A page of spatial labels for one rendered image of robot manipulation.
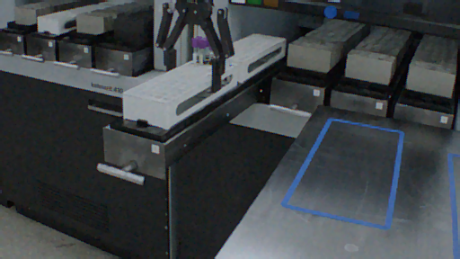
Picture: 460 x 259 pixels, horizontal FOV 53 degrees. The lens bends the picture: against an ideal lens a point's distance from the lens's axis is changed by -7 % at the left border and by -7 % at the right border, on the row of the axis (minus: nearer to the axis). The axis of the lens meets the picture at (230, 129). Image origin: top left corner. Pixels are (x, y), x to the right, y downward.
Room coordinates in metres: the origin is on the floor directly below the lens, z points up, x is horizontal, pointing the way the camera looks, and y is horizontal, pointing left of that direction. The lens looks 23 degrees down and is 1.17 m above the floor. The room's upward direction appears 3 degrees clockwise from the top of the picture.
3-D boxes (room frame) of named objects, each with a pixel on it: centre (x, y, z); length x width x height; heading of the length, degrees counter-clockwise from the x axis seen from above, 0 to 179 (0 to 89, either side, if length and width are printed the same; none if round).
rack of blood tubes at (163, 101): (0.95, 0.09, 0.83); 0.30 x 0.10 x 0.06; 156
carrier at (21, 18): (1.63, 0.73, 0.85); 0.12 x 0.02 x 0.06; 66
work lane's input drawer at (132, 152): (1.07, 0.04, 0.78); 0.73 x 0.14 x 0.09; 155
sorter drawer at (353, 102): (1.36, -0.43, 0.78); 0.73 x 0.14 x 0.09; 155
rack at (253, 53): (1.24, -0.04, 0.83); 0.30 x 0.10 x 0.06; 155
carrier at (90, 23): (1.50, 0.45, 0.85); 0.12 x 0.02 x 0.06; 66
